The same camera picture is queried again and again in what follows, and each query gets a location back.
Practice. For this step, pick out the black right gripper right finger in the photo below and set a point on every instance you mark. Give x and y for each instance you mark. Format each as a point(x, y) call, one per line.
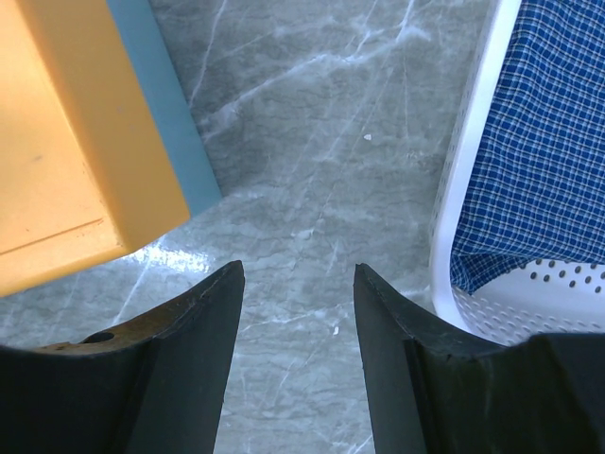
point(434, 388)

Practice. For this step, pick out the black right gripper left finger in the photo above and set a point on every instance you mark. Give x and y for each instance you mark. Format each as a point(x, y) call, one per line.
point(153, 384)

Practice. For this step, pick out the orange drawer toolbox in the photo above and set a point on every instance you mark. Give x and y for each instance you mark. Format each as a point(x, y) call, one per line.
point(100, 154)

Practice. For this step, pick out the white plastic basket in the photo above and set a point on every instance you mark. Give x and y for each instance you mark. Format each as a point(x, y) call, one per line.
point(544, 295)

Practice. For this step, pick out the blue checkered cloth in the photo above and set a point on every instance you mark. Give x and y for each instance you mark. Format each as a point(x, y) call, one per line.
point(537, 185)

